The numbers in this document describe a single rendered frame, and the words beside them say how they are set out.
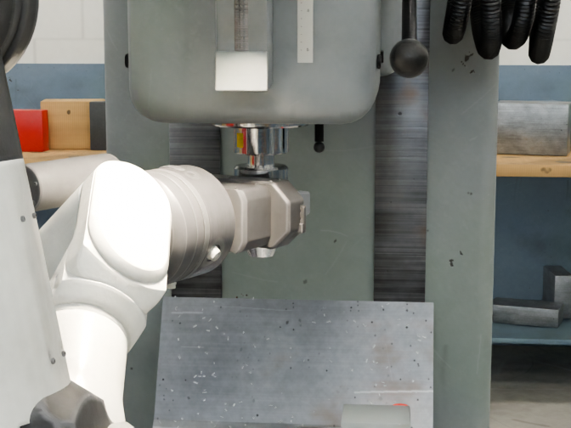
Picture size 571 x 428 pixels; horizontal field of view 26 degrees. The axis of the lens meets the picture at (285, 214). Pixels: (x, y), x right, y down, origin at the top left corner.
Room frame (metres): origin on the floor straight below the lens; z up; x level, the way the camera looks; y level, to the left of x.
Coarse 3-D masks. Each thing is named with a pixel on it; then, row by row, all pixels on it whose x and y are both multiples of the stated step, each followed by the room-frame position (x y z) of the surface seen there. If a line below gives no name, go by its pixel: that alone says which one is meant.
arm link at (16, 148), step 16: (0, 0) 0.63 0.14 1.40; (0, 16) 0.63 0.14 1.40; (0, 32) 0.63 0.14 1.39; (0, 48) 0.64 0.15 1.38; (0, 64) 0.61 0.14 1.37; (0, 80) 0.61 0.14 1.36; (0, 96) 0.60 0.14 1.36; (0, 112) 0.60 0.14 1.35; (0, 128) 0.60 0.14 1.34; (16, 128) 0.62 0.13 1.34; (0, 144) 0.59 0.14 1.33; (16, 144) 0.61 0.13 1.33; (0, 160) 0.59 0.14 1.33
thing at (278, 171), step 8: (240, 168) 1.04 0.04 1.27; (248, 168) 1.04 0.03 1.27; (256, 168) 1.04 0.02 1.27; (264, 168) 1.04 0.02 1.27; (272, 168) 1.04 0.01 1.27; (280, 168) 1.04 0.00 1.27; (248, 176) 1.04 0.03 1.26; (256, 176) 1.04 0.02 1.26; (264, 176) 1.04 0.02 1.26; (272, 176) 1.04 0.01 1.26; (280, 176) 1.04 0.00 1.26
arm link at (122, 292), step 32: (96, 192) 0.81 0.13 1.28; (128, 192) 0.83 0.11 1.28; (160, 192) 0.86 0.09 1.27; (96, 224) 0.78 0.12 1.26; (128, 224) 0.81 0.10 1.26; (160, 224) 0.83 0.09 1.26; (64, 256) 0.79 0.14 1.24; (96, 256) 0.77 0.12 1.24; (128, 256) 0.78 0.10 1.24; (160, 256) 0.80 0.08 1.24; (64, 288) 0.76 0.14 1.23; (96, 288) 0.76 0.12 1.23; (128, 288) 0.77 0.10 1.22; (160, 288) 0.79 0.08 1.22; (128, 320) 0.77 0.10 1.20
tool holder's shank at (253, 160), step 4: (248, 156) 1.06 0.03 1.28; (252, 156) 1.05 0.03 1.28; (256, 156) 1.05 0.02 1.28; (260, 156) 1.05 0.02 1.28; (264, 156) 1.05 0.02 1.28; (268, 156) 1.05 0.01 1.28; (272, 156) 1.05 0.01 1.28; (248, 160) 1.06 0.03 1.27; (252, 160) 1.05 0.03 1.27; (256, 160) 1.05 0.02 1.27; (260, 160) 1.05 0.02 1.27; (264, 160) 1.05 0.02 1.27; (268, 160) 1.05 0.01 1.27; (272, 160) 1.05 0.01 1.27; (248, 164) 1.06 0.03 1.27; (252, 164) 1.05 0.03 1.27; (256, 164) 1.05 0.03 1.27; (260, 164) 1.05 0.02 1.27; (264, 164) 1.05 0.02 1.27; (268, 164) 1.05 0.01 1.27; (272, 164) 1.05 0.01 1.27
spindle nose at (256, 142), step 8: (240, 128) 1.04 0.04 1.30; (280, 128) 1.04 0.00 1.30; (288, 128) 1.06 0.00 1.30; (248, 136) 1.04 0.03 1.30; (256, 136) 1.04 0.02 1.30; (264, 136) 1.04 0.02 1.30; (272, 136) 1.04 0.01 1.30; (280, 136) 1.04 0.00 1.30; (288, 136) 1.06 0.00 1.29; (248, 144) 1.04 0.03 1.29; (256, 144) 1.04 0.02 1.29; (264, 144) 1.04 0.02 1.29; (272, 144) 1.04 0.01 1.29; (280, 144) 1.04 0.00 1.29; (288, 144) 1.06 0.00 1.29; (240, 152) 1.04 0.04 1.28; (248, 152) 1.04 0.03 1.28; (256, 152) 1.04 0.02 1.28; (264, 152) 1.04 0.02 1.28; (272, 152) 1.04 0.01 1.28; (280, 152) 1.04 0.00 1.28
